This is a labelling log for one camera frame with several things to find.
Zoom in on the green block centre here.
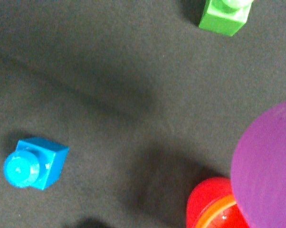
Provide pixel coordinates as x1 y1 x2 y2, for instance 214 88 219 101
199 0 253 37

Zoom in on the black tablecloth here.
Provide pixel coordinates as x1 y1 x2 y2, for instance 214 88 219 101
0 0 286 228

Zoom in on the red plastic cup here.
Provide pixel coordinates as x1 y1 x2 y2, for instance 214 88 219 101
186 177 248 228

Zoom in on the purple plastic cup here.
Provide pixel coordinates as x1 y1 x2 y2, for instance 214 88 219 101
230 101 286 228

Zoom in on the blue block near cup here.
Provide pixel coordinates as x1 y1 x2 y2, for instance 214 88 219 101
3 137 69 190

